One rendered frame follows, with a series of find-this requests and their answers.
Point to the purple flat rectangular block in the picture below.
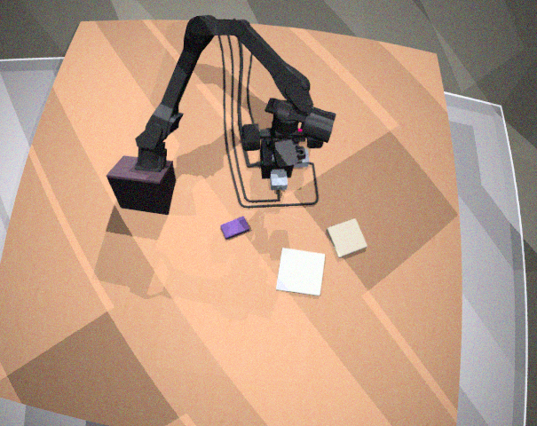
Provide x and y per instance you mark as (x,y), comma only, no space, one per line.
(234,227)

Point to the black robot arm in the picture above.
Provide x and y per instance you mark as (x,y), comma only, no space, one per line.
(288,112)

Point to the white flat rectangular slab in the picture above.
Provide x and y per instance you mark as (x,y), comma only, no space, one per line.
(300,271)

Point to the white flat square pad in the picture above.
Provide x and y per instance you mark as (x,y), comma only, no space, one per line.
(347,238)

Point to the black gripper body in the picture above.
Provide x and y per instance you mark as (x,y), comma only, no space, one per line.
(251,137)

